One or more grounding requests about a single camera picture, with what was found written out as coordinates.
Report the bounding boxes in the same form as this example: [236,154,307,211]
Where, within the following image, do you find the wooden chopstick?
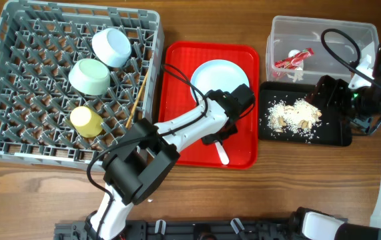
[125,74,149,129]

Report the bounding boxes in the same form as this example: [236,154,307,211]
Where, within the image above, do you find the red snack wrapper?
[274,48,314,69]

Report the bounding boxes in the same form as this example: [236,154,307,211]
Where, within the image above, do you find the green bowl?
[68,59,110,95]

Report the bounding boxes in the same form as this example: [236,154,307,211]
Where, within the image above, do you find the rice and shell scraps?
[266,98,322,143]

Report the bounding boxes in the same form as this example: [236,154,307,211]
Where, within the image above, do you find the light blue bowl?
[91,28,131,68]

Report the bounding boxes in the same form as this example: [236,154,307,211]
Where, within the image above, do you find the white plastic fork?
[215,141,230,165]

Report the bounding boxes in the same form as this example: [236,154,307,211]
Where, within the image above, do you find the clear plastic bin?
[266,15,379,85]

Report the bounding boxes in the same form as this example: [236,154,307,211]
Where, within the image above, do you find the yellow cup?
[70,106,103,138]

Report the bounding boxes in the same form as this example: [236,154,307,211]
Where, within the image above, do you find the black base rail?
[53,217,348,240]

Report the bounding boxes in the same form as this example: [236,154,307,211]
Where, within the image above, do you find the red plastic tray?
[158,41,260,169]

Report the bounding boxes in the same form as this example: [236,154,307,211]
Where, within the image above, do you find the black waste tray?
[258,81,352,147]

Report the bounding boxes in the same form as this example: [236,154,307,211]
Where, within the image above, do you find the light blue plate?
[190,59,250,95]

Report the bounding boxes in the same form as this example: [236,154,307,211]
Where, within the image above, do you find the grey dishwasher rack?
[0,1,165,169]

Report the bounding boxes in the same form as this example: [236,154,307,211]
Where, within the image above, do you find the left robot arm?
[85,89,254,239]

